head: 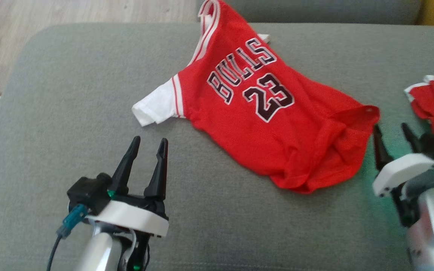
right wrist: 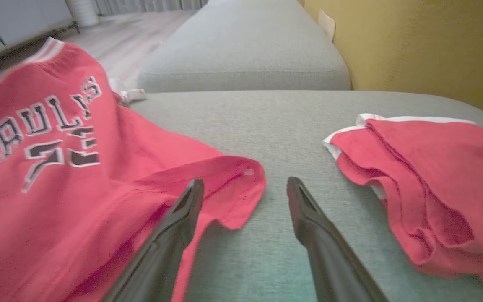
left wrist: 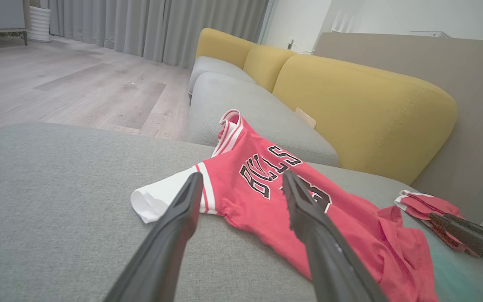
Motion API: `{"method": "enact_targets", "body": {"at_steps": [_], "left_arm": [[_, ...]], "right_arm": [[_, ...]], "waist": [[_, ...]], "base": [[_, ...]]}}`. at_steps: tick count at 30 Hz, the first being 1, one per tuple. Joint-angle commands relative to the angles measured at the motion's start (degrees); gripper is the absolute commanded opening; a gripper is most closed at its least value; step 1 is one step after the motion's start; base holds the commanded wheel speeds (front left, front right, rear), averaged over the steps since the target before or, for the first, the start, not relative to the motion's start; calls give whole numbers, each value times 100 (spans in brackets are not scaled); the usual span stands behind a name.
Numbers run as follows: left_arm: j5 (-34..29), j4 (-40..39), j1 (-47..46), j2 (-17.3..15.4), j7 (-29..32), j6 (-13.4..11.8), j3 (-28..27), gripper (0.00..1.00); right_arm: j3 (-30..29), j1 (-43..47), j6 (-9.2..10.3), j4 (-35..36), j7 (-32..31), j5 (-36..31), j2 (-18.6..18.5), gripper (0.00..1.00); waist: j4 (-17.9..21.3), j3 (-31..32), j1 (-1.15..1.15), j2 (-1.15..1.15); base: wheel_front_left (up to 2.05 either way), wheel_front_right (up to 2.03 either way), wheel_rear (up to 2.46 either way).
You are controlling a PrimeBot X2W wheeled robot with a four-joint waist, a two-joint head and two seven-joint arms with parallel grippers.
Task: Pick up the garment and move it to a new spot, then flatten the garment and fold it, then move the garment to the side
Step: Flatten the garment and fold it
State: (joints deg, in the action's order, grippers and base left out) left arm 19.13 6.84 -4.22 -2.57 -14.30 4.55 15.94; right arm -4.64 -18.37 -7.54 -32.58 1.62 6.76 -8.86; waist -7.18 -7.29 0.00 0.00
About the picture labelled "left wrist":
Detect wide yellow sofa backrest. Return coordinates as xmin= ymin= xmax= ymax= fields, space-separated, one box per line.
xmin=272 ymin=54 xmax=459 ymax=185

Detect beige sofa label patch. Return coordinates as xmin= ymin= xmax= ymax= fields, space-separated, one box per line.
xmin=295 ymin=107 xmax=317 ymax=129

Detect red basketball jersey white sleeves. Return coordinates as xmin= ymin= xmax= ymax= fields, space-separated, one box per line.
xmin=130 ymin=109 xmax=439 ymax=302

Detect narrow yellow sofa backrest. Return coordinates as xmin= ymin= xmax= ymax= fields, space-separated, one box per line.
xmin=243 ymin=44 xmax=297 ymax=93

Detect red shorts with white stripe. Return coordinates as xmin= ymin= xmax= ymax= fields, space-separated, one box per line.
xmin=394 ymin=190 xmax=483 ymax=257

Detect large grey sofa seat cushion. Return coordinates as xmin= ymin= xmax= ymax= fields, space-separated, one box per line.
xmin=0 ymin=122 xmax=483 ymax=302

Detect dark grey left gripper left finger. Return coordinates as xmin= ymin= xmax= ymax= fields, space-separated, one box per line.
xmin=103 ymin=172 xmax=205 ymax=302

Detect small grey sofa seat cushion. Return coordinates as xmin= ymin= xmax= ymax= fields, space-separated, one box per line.
xmin=188 ymin=56 xmax=255 ymax=95

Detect low yellow sofa backrest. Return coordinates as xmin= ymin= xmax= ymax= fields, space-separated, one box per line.
xmin=195 ymin=28 xmax=258 ymax=70

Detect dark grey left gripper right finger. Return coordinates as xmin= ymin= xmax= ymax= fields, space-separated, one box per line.
xmin=281 ymin=169 xmax=389 ymax=302

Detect long grey sofa seat cushion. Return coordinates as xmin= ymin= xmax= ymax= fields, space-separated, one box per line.
xmin=186 ymin=72 xmax=341 ymax=167

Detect grey pleated curtain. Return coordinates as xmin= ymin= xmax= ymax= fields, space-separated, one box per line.
xmin=40 ymin=0 xmax=270 ymax=70

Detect white ribbed plant pot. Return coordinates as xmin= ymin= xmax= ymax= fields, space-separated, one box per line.
xmin=29 ymin=5 xmax=52 ymax=43

